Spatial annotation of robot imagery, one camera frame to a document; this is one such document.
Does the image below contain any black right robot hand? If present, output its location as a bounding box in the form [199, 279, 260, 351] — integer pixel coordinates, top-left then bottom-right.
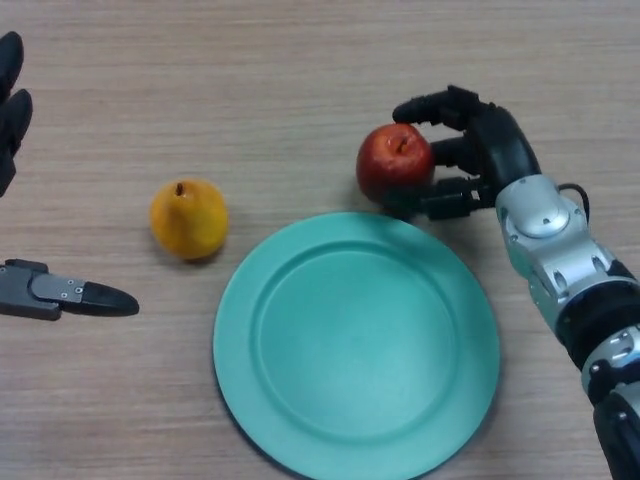
[381, 84, 544, 221]

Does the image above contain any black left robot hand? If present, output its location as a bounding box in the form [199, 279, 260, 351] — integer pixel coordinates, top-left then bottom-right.
[0, 31, 140, 321]

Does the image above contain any red apple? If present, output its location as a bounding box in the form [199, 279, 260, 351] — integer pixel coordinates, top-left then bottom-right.
[355, 122, 436, 204]

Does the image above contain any green round plate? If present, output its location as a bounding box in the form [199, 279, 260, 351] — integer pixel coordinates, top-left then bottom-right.
[212, 211, 501, 480]

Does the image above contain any yellow pear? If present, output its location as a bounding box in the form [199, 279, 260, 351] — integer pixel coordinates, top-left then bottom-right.
[149, 178, 230, 261]

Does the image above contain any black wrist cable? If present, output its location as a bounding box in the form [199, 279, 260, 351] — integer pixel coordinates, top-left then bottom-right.
[557, 183, 590, 214]

